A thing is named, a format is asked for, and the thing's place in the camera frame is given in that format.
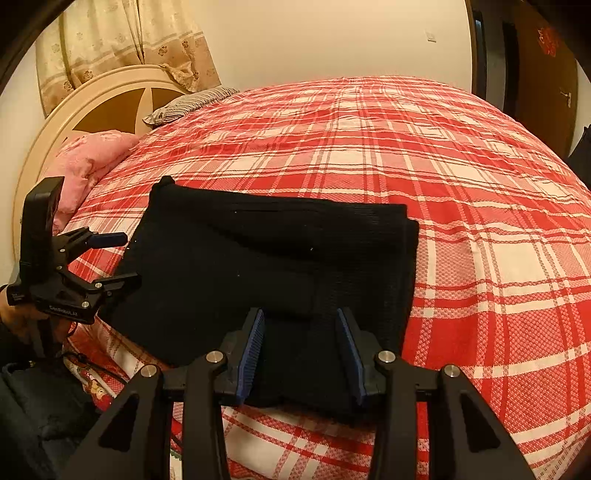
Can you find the brown wooden door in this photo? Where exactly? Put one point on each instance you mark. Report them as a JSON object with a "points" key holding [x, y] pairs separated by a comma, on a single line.
{"points": [[540, 92]]}

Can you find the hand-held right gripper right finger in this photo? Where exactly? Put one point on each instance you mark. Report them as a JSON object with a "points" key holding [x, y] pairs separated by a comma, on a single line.
{"points": [[348, 360]]}

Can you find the cream wooden headboard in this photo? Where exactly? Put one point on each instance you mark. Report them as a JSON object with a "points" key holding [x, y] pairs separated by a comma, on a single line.
{"points": [[51, 134]]}

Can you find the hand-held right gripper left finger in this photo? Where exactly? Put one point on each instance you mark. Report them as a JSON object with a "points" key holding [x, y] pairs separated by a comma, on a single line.
{"points": [[251, 355]]}

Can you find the white wall switch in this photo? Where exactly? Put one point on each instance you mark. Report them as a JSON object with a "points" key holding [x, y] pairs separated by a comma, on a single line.
{"points": [[431, 37]]}

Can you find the cartoon printed cloth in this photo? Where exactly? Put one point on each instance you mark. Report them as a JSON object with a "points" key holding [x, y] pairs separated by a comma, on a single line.
{"points": [[92, 387]]}

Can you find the person's black jacket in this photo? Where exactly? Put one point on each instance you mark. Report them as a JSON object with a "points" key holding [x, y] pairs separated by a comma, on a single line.
{"points": [[32, 415]]}

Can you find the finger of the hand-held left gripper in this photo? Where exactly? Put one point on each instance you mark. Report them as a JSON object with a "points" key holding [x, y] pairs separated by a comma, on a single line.
{"points": [[120, 281], [108, 240]]}

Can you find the red door decoration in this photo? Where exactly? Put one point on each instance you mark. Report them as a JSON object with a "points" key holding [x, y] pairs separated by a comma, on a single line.
{"points": [[548, 41]]}

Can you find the person's left hand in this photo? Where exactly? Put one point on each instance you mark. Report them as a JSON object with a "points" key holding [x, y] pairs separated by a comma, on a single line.
{"points": [[16, 321]]}

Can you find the grey striped pillow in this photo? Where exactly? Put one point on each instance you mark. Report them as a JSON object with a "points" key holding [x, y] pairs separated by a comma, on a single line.
{"points": [[189, 104]]}

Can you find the red plaid bed sheet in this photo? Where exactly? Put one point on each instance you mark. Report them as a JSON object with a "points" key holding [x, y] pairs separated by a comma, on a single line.
{"points": [[415, 184]]}

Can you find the black pants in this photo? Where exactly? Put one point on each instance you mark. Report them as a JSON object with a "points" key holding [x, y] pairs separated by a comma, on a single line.
{"points": [[258, 258]]}

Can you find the pink pillow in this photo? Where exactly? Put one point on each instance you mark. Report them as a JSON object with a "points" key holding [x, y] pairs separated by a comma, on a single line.
{"points": [[92, 157]]}

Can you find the beige floral curtain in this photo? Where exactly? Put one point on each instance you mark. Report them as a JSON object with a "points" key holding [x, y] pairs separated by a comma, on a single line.
{"points": [[120, 37]]}

